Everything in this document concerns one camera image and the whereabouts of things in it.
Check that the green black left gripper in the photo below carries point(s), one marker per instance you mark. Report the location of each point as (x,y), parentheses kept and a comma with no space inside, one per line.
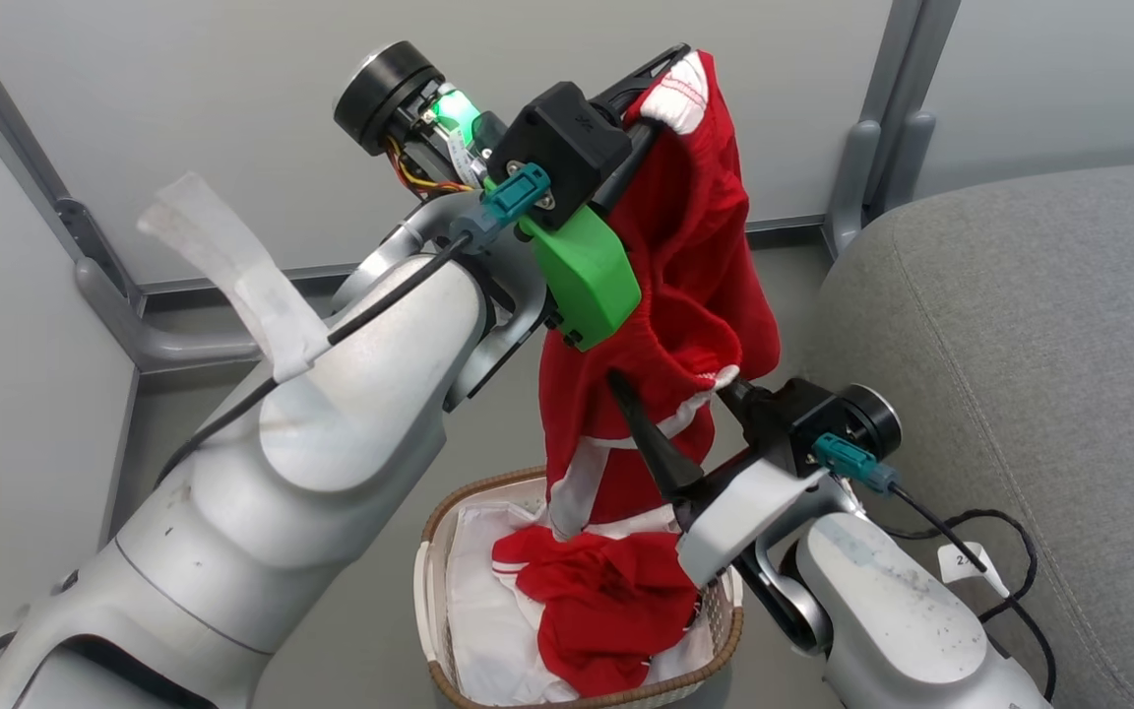
(587,276)

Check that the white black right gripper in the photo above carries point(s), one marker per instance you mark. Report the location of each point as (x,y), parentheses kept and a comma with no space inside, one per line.
(744,517)

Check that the red shorts with white trim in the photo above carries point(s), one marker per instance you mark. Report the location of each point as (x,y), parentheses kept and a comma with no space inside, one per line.
(695,256)

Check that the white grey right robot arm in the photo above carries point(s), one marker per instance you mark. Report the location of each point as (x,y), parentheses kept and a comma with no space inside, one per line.
(892,620)

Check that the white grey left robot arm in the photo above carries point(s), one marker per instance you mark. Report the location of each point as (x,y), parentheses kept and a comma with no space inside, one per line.
(331,414)

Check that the wicker laundry basket white liner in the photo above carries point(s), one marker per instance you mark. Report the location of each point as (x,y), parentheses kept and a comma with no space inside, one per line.
(426,601)

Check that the red garment with white stripes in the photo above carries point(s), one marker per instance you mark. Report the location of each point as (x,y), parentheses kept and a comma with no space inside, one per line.
(606,611)

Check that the white cloth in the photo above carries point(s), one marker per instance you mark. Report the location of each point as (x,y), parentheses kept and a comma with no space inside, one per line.
(488,630)

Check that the grey fabric sofa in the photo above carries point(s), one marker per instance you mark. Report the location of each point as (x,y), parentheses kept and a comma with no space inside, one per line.
(1069,345)

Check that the translucent white tape strip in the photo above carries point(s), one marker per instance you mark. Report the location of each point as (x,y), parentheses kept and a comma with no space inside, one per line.
(232,266)

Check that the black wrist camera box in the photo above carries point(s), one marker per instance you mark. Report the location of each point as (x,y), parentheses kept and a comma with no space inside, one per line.
(803,418)
(567,138)

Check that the grey partition post with foot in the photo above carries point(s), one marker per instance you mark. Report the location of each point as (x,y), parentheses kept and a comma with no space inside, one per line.
(857,167)
(104,276)

